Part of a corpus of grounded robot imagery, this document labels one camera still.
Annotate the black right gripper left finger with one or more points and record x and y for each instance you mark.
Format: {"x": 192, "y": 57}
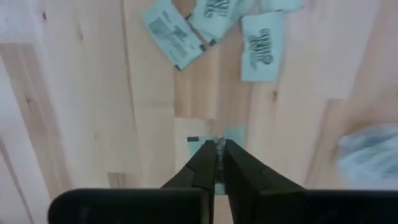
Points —
{"x": 202, "y": 168}

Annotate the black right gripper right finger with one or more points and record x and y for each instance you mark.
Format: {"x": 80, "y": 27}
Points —
{"x": 245, "y": 174}

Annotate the green sweetener packet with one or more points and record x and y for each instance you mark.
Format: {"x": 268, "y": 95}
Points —
{"x": 261, "y": 62}
{"x": 196, "y": 147}
{"x": 280, "y": 5}
{"x": 214, "y": 21}
{"x": 171, "y": 34}

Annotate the clear plastic cup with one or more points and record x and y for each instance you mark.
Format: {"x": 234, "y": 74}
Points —
{"x": 370, "y": 155}

